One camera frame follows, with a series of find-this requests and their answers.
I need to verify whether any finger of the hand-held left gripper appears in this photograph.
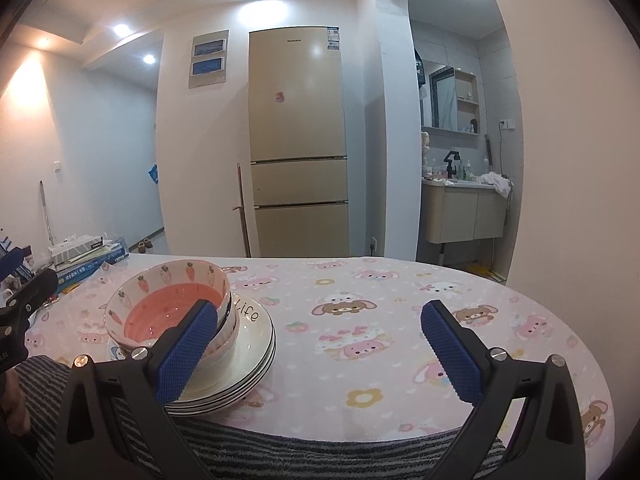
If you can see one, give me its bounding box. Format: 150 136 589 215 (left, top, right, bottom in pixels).
7 267 59 318
0 246 31 281

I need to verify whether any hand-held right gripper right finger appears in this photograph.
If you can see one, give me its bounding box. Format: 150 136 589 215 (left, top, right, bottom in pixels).
420 299 587 480

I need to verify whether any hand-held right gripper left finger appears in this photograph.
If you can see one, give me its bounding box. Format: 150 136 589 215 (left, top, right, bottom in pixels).
54 299 219 480

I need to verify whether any white black-rimmed bowl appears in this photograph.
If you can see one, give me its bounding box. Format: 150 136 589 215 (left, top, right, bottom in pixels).
214 292 235 336
192 317 241 376

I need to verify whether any white cat-print plate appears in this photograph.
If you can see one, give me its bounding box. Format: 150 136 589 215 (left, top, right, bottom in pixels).
107 296 275 401
165 345 277 416
165 332 277 408

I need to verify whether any carrot-print pink bowl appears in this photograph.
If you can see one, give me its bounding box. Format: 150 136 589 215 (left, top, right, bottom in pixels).
104 259 232 353

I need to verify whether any person's left hand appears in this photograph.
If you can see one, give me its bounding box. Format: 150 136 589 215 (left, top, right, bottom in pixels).
0 367 31 436

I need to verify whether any stack of books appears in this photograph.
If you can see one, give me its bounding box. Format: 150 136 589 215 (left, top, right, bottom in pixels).
47 240 130 293

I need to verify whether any pink cartoon-print tablecloth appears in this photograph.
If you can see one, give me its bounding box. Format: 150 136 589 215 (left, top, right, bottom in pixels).
22 255 616 451

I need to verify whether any beige vanity cabinet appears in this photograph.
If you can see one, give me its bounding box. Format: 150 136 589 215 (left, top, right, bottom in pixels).
421 180 508 245

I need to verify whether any white cloth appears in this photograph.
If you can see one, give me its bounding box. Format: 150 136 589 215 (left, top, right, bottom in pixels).
477 171 513 198

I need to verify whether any beige refrigerator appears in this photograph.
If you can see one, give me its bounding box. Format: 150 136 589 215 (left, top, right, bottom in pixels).
248 25 351 258

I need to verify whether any mirror cabinet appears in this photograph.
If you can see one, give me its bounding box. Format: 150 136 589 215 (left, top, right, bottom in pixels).
420 57 482 136

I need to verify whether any white mop handle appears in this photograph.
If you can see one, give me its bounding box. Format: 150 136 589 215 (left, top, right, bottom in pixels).
39 181 57 251

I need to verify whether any grey wall panel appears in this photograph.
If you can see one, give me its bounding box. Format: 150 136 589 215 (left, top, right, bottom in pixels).
188 30 229 90

